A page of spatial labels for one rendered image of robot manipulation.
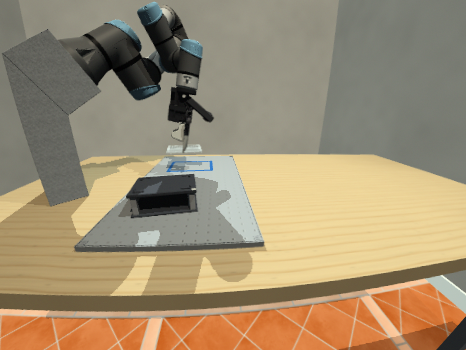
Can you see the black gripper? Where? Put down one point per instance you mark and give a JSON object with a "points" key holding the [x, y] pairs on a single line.
{"points": [[181, 112]]}

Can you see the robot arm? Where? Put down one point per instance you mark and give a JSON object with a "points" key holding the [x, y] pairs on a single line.
{"points": [[116, 46]]}

